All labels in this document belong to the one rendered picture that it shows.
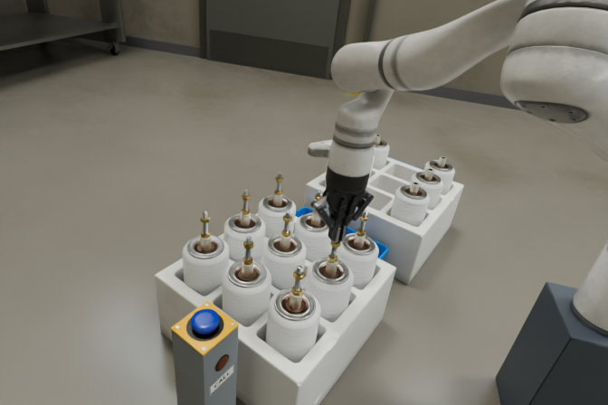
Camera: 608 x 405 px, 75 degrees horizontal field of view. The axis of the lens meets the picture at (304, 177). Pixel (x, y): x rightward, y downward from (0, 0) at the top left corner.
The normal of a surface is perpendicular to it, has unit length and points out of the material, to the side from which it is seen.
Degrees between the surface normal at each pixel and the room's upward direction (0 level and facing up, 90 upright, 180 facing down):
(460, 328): 0
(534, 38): 69
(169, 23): 90
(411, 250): 90
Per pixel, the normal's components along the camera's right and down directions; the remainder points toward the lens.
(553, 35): -0.71, -0.19
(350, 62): -0.75, 0.10
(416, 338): 0.10, -0.87
